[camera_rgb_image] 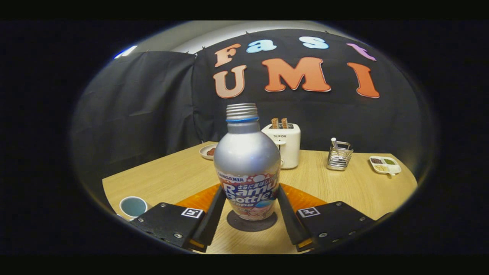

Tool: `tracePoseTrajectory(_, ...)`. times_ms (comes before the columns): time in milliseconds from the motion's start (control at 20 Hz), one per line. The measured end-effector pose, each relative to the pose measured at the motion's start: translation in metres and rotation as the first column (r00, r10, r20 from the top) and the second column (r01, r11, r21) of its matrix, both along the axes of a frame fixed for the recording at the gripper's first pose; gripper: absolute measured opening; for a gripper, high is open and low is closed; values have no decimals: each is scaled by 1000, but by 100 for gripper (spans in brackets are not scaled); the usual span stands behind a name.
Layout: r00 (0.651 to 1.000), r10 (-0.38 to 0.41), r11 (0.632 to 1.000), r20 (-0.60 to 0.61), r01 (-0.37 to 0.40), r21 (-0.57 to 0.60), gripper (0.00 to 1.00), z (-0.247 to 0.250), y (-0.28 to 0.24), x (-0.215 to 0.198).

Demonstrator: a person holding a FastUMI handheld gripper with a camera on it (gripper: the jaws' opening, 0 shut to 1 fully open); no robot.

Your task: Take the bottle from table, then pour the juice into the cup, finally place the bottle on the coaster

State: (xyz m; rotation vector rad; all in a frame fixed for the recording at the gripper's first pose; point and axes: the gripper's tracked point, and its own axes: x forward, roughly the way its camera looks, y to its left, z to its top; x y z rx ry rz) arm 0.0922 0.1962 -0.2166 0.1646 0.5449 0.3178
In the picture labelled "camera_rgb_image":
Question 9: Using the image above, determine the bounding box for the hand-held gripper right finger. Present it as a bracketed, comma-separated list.
[277, 183, 375, 252]

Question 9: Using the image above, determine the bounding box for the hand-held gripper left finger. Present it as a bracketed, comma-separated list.
[130, 184, 227, 253]

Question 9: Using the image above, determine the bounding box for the dark brown round coaster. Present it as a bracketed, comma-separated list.
[226, 209, 278, 232]

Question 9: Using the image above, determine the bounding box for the silver juice bottle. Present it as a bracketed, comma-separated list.
[213, 103, 282, 221]

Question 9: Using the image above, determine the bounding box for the white cup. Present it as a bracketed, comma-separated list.
[119, 196, 148, 220]

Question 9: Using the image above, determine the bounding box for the wooden table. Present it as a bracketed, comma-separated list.
[102, 141, 418, 254]

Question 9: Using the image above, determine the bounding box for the white plate with red food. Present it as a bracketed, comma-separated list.
[199, 143, 218, 160]

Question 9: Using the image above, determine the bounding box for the white toaster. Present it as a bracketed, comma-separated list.
[261, 123, 301, 170]

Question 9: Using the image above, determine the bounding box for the white divided condiment dish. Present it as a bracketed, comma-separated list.
[369, 155, 402, 176]

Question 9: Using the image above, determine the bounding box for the black backdrop cloth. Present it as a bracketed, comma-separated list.
[71, 29, 436, 191]

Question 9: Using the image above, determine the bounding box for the small ceiling light panel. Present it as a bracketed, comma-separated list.
[113, 45, 138, 59]

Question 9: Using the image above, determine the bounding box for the metal wire basket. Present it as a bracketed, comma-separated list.
[327, 141, 354, 171]

